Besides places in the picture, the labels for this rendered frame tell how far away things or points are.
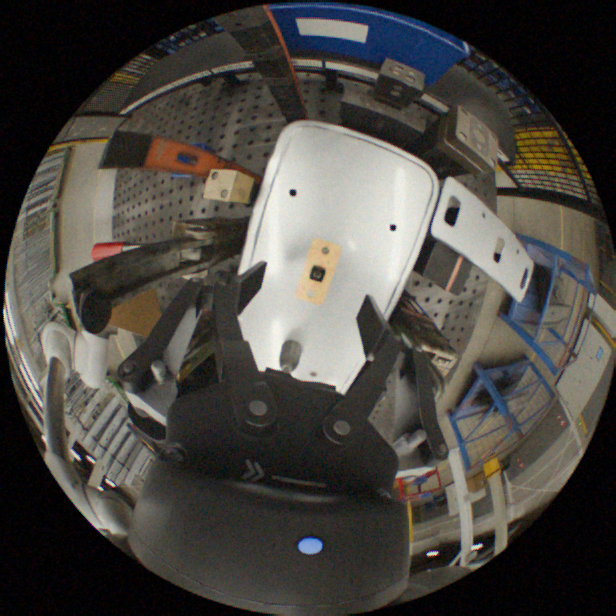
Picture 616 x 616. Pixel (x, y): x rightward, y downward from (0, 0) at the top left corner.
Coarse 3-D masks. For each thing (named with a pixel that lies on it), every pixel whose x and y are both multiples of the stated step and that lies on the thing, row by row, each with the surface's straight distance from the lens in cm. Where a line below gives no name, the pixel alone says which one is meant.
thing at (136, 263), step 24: (168, 240) 22; (192, 240) 22; (96, 264) 17; (120, 264) 17; (144, 264) 20; (168, 264) 22; (192, 264) 24; (72, 288) 16; (96, 288) 14; (120, 288) 19; (144, 288) 19; (96, 312) 14
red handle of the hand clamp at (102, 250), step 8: (96, 248) 27; (104, 248) 27; (112, 248) 26; (120, 248) 25; (128, 248) 25; (192, 248) 23; (200, 248) 24; (96, 256) 27; (104, 256) 27; (184, 256) 24; (192, 256) 24; (200, 256) 24
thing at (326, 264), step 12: (312, 240) 25; (324, 240) 25; (312, 252) 26; (336, 252) 25; (312, 264) 26; (324, 264) 26; (336, 264) 26; (300, 276) 26; (312, 276) 25; (324, 276) 26; (300, 288) 27; (312, 288) 27; (324, 288) 27; (312, 300) 27
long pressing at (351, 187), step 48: (288, 144) 28; (336, 144) 27; (384, 144) 29; (288, 192) 26; (336, 192) 26; (384, 192) 27; (432, 192) 30; (288, 240) 26; (336, 240) 26; (384, 240) 26; (288, 288) 27; (336, 288) 27; (384, 288) 28; (288, 336) 31; (336, 336) 30; (336, 384) 37
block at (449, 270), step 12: (396, 228) 58; (432, 240) 33; (420, 252) 35; (432, 252) 32; (444, 252) 33; (456, 252) 35; (420, 264) 33; (432, 264) 32; (444, 264) 33; (456, 264) 34; (468, 264) 36; (432, 276) 32; (444, 276) 34; (456, 276) 35; (444, 288) 35; (456, 288) 36
